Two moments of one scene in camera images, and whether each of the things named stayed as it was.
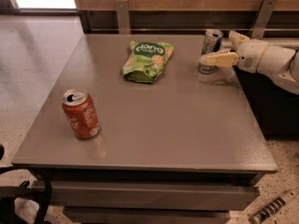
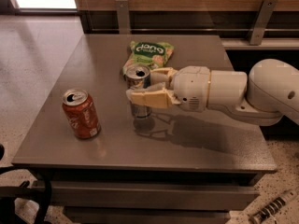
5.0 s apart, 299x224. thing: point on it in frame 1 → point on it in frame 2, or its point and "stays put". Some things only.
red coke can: (81, 113) stays put
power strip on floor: (272, 207) stays put
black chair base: (8, 194) stays put
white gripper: (251, 55) → (192, 86)
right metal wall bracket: (267, 8) stays put
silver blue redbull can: (210, 46) → (139, 77)
